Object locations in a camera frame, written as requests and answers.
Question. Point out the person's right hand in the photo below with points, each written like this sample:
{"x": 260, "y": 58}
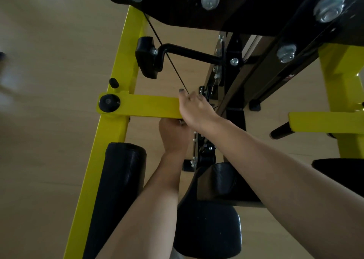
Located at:
{"x": 199, "y": 112}

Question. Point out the person's left hand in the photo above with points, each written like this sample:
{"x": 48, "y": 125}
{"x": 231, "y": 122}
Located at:
{"x": 174, "y": 138}

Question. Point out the person's right thumb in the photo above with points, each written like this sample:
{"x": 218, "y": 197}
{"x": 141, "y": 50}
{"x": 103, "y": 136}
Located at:
{"x": 183, "y": 98}

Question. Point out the person's left fingers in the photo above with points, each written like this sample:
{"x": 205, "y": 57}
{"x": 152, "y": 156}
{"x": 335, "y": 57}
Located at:
{"x": 170, "y": 120}

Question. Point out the person's left forearm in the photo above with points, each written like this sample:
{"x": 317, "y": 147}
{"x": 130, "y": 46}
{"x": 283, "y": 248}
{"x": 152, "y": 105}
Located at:
{"x": 150, "y": 210}

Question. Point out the person's right forearm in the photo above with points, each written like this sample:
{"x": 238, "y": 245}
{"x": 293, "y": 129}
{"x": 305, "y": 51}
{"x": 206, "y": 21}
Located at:
{"x": 290, "y": 187}

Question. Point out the small silver bolt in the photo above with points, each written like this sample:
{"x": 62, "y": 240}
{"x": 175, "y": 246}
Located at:
{"x": 234, "y": 62}

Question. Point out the large round black knob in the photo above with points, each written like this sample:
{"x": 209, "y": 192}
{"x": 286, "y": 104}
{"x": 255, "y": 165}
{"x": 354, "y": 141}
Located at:
{"x": 109, "y": 102}

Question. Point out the small black knob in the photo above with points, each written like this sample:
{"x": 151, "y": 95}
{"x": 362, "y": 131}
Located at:
{"x": 113, "y": 83}

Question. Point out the black padded roller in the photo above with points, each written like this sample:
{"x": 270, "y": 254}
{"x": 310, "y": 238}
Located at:
{"x": 116, "y": 193}

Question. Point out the black round bar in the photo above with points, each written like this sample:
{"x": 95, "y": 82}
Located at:
{"x": 280, "y": 131}

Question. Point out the black seat pad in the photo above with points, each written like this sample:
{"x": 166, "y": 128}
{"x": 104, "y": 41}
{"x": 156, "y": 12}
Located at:
{"x": 207, "y": 224}

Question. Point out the black bench board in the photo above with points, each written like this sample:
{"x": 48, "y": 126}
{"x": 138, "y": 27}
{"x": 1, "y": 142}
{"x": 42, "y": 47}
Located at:
{"x": 256, "y": 8}

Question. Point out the black cushion pad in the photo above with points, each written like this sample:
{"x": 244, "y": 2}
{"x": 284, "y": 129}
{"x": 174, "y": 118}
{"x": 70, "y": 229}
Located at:
{"x": 341, "y": 173}

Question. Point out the black steel centre bracket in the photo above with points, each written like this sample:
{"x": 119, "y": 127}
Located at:
{"x": 231, "y": 77}

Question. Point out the yellow steel frame post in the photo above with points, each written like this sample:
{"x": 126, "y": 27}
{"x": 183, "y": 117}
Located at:
{"x": 113, "y": 119}

